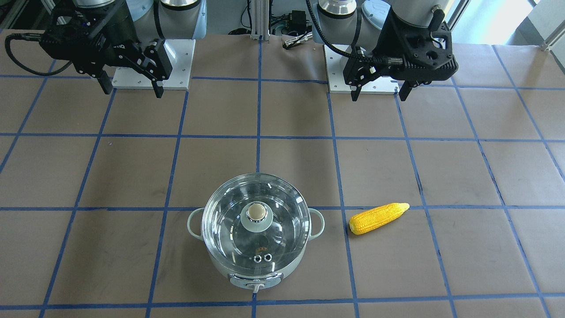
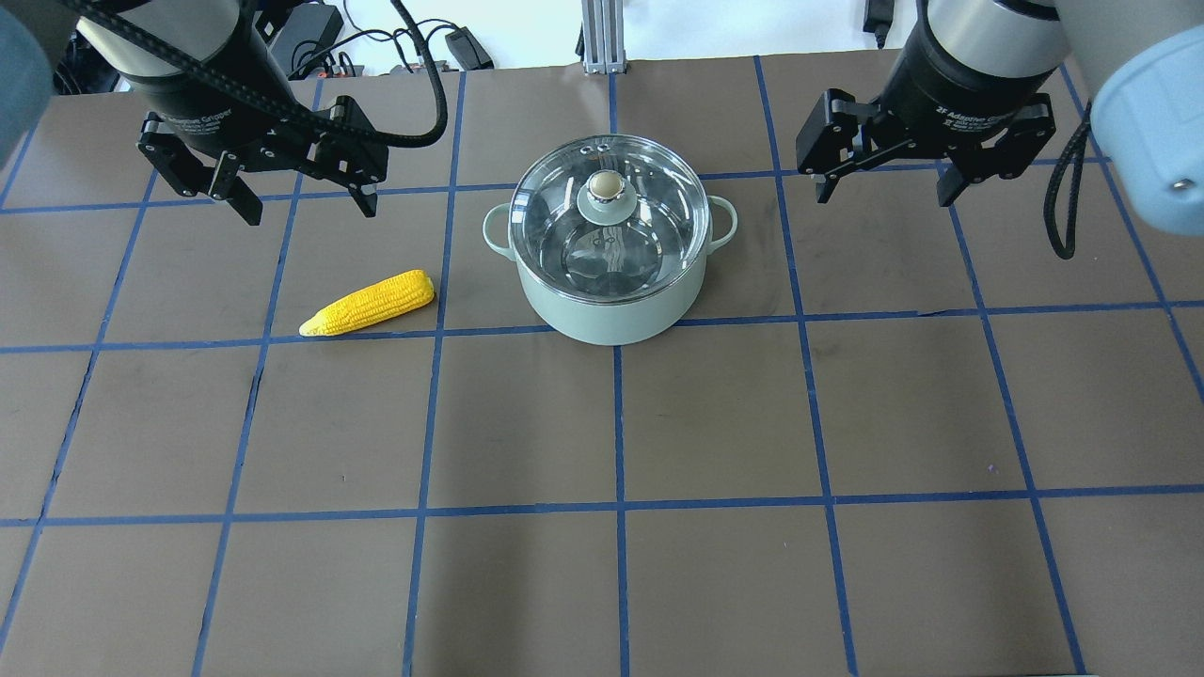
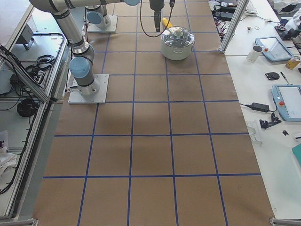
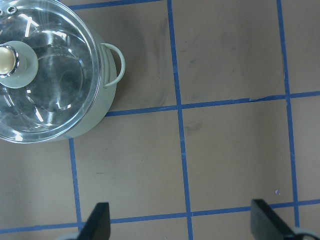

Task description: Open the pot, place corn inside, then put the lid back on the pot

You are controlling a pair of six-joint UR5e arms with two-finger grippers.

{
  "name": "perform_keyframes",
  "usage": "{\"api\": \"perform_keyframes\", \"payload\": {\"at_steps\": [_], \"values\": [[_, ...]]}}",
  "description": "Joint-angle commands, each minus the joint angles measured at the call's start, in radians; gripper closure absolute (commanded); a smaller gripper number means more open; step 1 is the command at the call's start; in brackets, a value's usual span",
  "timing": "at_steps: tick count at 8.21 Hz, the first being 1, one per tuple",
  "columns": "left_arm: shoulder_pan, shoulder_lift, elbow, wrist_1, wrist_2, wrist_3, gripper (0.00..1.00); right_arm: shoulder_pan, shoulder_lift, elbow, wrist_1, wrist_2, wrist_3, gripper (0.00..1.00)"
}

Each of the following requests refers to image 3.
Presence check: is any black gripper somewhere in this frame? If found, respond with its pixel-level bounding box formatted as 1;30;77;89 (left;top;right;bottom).
149;0;163;32

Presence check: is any yellow corn cob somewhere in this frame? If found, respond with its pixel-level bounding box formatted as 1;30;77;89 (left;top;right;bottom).
162;17;173;29

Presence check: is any glass pot lid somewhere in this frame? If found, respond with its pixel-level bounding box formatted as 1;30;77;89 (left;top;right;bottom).
161;26;195;48

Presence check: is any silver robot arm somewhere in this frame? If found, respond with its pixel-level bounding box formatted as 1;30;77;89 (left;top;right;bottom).
85;5;111;29
30;0;118;95

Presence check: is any white electric cooking pot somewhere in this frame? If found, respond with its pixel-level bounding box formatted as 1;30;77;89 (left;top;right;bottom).
161;40;194;61

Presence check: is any power strip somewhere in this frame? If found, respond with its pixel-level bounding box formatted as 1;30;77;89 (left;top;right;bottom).
212;10;228;37

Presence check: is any white mug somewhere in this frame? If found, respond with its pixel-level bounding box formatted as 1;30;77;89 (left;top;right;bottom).
246;45;263;62

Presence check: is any far blue teach pendant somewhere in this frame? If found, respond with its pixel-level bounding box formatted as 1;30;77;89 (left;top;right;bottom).
255;36;293;62

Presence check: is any blue teach pendant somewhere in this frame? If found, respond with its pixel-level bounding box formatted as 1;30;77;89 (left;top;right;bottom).
271;85;301;122
255;36;293;62

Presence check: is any grey metal box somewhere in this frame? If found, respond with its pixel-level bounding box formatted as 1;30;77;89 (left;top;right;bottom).
16;24;34;50

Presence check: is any black power adapter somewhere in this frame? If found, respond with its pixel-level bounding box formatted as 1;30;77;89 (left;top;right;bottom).
240;102;276;113

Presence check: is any yellow drink can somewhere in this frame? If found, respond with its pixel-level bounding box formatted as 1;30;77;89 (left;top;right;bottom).
285;56;301;70

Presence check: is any clear plastic holder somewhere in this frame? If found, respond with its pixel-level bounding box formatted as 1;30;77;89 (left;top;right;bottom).
246;121;262;145

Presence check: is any near blue teach pendant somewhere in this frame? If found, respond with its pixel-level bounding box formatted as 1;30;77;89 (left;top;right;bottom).
271;85;301;122

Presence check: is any teal folder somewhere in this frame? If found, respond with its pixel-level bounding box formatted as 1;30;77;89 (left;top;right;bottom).
292;144;301;166

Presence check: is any white crumpled cloth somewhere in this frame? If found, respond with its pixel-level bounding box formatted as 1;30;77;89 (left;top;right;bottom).
0;129;17;175

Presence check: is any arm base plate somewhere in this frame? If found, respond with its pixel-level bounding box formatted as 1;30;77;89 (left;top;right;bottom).
87;15;118;33
68;74;109;104

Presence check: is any aluminium frame post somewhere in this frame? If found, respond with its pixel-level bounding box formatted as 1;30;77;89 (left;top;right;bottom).
219;0;248;54

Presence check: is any black plastic bracket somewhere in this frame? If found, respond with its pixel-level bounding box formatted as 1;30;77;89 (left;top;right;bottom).
259;112;282;130

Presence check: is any coiled black cable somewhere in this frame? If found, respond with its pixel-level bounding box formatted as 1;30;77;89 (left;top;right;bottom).
16;97;39;118

